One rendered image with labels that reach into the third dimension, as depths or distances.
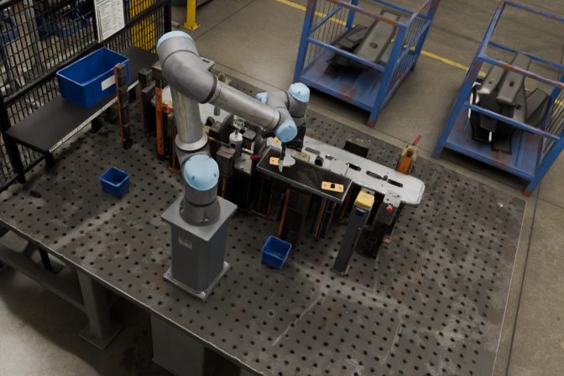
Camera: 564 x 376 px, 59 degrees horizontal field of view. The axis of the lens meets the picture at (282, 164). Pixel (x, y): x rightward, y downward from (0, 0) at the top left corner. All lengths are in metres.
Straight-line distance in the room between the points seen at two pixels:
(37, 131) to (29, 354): 1.15
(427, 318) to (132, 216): 1.38
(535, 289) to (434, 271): 1.31
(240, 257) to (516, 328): 1.84
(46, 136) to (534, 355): 2.83
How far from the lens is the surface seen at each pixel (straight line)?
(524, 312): 3.53
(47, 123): 2.43
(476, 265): 2.60
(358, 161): 2.38
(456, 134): 4.30
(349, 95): 4.33
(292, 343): 2.08
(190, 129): 1.74
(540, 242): 4.01
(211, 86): 1.49
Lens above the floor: 2.52
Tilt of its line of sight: 42 degrees down
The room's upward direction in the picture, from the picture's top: 11 degrees clockwise
